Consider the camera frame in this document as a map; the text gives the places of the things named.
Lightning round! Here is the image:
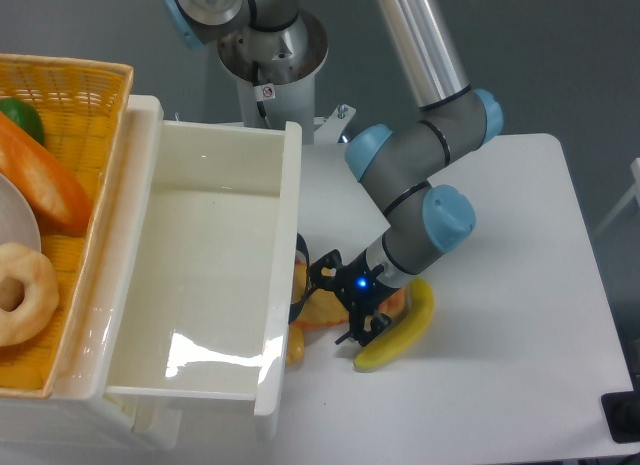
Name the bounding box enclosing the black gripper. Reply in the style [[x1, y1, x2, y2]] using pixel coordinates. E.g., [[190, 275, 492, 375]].
[[301, 249, 398, 346]]

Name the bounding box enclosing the toasted bread slice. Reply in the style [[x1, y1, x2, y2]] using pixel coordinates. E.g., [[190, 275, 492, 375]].
[[291, 263, 349, 330]]

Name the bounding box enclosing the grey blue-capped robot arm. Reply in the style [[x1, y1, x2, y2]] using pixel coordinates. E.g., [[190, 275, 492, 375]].
[[162, 0, 503, 345]]

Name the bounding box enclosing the round swirl bread roll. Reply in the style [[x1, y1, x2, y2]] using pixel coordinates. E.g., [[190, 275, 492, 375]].
[[378, 288, 406, 320]]

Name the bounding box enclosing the yellow banana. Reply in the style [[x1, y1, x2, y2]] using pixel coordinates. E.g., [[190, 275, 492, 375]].
[[353, 278, 435, 372]]

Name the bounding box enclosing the white open plastic drawer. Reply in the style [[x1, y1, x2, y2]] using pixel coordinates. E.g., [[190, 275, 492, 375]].
[[103, 118, 303, 419]]

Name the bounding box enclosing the black device at table edge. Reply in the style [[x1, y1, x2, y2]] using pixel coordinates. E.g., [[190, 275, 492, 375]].
[[601, 391, 639, 444]]

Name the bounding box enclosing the orange baguette loaf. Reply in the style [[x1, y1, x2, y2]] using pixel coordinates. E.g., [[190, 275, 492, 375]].
[[1, 115, 93, 237]]

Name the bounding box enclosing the white furniture leg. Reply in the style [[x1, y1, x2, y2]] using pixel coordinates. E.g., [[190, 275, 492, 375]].
[[594, 158, 640, 236]]

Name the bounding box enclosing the yellow woven basket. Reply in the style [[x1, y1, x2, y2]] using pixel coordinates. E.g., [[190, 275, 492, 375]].
[[1, 54, 133, 399]]

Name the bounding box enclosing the white plate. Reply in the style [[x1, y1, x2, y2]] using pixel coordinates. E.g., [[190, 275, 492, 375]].
[[0, 175, 41, 252]]

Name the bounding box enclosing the green round fruit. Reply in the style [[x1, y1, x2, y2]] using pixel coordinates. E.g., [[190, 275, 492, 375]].
[[1, 97, 45, 145]]

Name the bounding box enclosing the black drawer handle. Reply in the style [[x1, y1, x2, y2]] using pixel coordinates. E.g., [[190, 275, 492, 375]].
[[288, 233, 311, 324]]

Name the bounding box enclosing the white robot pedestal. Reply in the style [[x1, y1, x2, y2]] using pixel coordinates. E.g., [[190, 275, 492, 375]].
[[235, 72, 356, 145]]

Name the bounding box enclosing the black cable on pedestal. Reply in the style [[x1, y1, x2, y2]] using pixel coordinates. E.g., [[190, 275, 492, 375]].
[[252, 62, 274, 130]]

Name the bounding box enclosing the pale ring donut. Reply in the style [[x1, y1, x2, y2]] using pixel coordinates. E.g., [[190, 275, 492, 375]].
[[1, 242, 59, 346]]

